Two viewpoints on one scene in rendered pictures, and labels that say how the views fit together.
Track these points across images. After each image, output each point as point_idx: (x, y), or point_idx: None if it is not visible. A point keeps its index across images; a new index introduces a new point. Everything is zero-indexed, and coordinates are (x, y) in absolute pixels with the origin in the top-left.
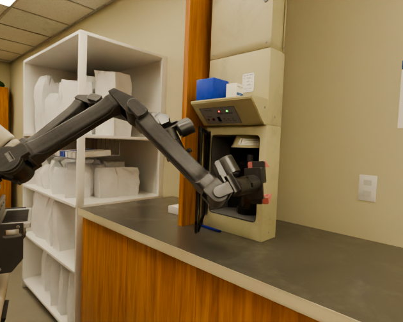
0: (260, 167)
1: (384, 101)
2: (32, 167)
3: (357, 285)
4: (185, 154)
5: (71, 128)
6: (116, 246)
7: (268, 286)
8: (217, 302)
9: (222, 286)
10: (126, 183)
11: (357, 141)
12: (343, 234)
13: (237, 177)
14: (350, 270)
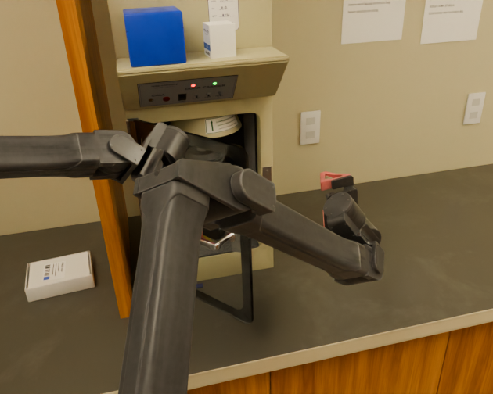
0: (356, 189)
1: (326, 5)
2: None
3: (426, 265)
4: (327, 234)
5: (184, 344)
6: None
7: (406, 329)
8: (311, 384)
9: (321, 363)
10: None
11: (294, 66)
12: (285, 191)
13: (369, 226)
14: (391, 248)
